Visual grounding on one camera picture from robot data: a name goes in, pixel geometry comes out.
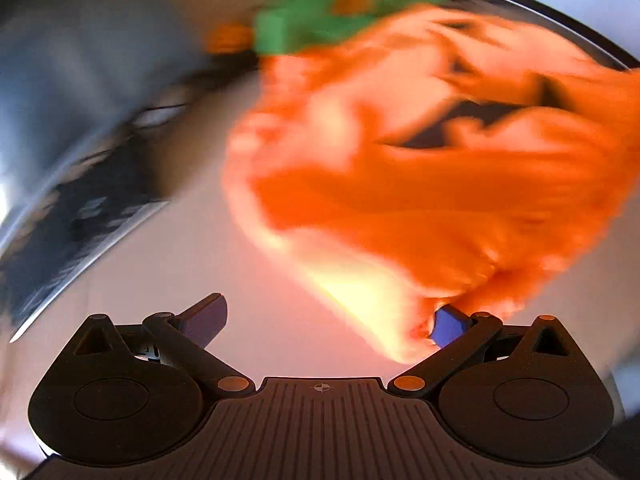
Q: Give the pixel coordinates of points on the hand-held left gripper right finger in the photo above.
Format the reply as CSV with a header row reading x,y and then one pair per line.
x,y
450,329

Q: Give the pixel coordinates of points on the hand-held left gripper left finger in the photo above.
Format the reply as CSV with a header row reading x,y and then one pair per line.
x,y
206,319

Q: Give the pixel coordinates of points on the orange garment with green trim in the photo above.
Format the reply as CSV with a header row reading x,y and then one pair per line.
x,y
425,185

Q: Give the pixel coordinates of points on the black keyboard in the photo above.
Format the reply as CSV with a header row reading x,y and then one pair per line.
x,y
75,245

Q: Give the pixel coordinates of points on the black computer monitor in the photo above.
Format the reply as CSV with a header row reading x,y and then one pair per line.
x,y
85,75

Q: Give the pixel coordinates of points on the small orange pumpkin decoration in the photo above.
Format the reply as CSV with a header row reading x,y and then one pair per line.
x,y
230,38

